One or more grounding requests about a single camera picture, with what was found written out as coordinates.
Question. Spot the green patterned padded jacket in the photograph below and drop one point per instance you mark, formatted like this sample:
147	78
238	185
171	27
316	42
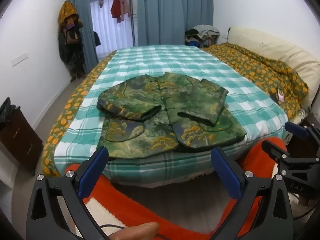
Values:
162	110

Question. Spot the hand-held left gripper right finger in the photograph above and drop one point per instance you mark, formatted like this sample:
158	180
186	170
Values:
226	172

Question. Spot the teal checked blanket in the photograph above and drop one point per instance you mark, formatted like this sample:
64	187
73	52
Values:
160	60

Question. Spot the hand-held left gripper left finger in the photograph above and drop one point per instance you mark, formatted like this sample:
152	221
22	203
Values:
91	172

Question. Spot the black bag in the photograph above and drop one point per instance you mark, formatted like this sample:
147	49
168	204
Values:
6	110

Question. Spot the blue curtain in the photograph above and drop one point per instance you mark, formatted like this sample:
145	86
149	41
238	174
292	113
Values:
83	30
172	12

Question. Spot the red hanging garment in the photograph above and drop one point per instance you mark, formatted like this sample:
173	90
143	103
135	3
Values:
115	10

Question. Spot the cream headboard cushion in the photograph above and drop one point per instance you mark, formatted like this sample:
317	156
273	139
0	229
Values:
275	45

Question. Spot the orange floral quilt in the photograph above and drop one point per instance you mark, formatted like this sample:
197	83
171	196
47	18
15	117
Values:
255	67

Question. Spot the pink hanging garment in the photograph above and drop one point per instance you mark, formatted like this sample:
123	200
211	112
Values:
125	5

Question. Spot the yellow hooded garment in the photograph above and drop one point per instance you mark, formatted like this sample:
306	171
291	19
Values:
66	11

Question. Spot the dark wooden cabinet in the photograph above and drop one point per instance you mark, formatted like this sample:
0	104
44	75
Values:
22	140

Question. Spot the orange floral bedsheet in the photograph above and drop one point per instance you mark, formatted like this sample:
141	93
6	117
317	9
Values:
72	105

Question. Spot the white sheer curtain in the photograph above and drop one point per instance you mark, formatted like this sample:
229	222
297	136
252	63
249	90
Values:
112	35

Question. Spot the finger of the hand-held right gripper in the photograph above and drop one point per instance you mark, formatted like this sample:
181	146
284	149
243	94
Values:
297	130
275	148

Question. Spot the pile of clothes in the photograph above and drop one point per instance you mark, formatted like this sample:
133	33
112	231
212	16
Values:
202	33

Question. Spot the black hanging garment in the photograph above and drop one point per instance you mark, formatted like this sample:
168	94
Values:
96	38

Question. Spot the white wall switch plate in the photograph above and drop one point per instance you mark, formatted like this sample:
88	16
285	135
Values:
20	58

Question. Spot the dark hanging clothes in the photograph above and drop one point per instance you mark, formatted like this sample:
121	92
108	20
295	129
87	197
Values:
72	52

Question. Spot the person's left hand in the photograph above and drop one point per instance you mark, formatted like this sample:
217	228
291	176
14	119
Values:
135	231

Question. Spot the orange white fleece garment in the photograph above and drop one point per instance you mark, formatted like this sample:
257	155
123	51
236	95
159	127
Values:
130	200

